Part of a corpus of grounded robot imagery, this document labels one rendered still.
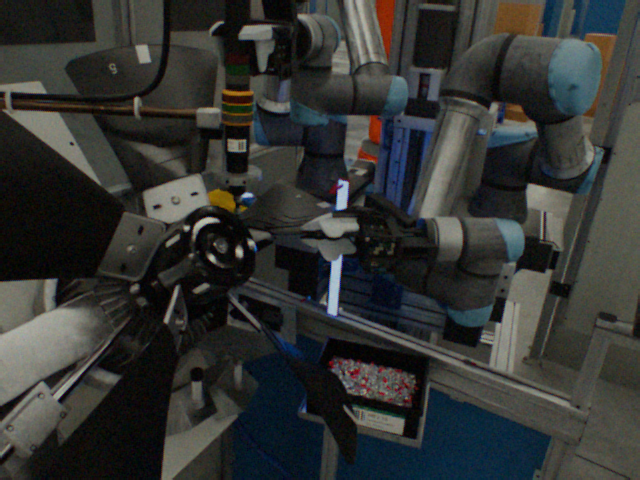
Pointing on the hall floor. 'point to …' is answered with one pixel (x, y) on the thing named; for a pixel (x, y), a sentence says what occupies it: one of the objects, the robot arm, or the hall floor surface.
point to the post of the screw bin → (329, 456)
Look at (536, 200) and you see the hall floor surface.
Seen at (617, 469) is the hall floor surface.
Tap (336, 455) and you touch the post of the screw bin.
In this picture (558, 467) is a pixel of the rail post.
